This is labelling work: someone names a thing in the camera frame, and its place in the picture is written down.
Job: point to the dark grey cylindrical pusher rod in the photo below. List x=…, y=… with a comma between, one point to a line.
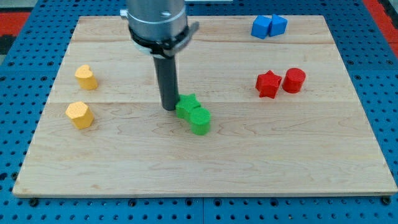
x=166, y=73

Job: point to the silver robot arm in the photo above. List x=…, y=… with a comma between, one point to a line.
x=160, y=28

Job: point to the green cylinder block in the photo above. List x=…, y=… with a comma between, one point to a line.
x=200, y=121

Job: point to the yellow heart block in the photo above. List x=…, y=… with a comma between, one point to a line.
x=86, y=78

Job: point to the red star block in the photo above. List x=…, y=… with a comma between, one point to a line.
x=268, y=84

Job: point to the yellow hexagon block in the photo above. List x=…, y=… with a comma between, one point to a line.
x=80, y=115

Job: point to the blue triangular block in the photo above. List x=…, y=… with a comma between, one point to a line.
x=278, y=25

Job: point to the green star block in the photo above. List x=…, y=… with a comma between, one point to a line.
x=186, y=105

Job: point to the wooden board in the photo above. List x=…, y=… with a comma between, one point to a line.
x=314, y=143

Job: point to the red cylinder block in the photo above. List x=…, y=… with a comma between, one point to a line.
x=293, y=81

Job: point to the blue cube block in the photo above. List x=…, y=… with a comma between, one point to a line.
x=260, y=27

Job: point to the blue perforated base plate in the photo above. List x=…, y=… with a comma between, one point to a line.
x=31, y=65

